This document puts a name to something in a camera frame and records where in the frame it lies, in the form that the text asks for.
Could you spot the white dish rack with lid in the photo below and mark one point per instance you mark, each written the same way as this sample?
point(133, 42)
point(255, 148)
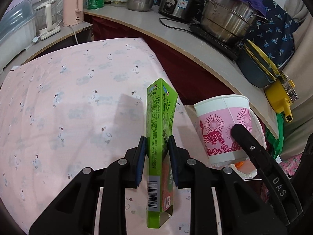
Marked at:
point(18, 28)

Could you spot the large steel steamer pot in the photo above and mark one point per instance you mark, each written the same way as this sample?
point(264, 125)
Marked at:
point(229, 19)

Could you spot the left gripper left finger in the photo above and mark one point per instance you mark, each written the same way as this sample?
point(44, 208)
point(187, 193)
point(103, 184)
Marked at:
point(93, 202)

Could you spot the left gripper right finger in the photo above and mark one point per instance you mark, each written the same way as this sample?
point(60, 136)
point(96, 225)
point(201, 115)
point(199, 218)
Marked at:
point(221, 202)

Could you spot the pink patterned paper cup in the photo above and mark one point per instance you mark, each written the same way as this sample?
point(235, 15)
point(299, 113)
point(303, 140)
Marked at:
point(216, 117)

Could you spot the yellow electric pot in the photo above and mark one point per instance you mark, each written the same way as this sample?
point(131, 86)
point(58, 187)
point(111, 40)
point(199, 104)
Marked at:
point(281, 95)

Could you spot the pink patterned tablecloth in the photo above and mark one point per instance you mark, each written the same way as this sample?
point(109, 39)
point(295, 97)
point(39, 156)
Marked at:
point(85, 106)

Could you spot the black induction cooktop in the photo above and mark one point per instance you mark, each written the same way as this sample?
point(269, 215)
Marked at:
point(230, 49)

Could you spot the small steel pot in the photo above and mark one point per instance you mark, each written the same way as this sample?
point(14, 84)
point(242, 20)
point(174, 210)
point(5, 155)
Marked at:
point(139, 5)

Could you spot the stacked blue yellow basins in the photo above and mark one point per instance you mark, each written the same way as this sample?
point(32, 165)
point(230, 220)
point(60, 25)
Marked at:
point(255, 65)

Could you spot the white power plug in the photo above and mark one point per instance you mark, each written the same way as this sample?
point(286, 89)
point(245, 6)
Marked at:
point(35, 39)

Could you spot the white lined trash bin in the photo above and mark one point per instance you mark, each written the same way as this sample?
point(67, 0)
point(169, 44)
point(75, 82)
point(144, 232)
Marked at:
point(245, 169)

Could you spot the white glass kettle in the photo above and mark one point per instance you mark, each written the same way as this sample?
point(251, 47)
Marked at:
point(47, 21)

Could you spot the silver rice cooker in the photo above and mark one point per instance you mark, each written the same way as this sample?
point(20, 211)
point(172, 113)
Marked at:
point(182, 10)

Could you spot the green carton box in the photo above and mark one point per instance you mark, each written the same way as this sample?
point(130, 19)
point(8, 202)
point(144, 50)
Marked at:
point(160, 109)

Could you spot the pink electric kettle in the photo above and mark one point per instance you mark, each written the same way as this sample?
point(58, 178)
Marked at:
point(72, 12)

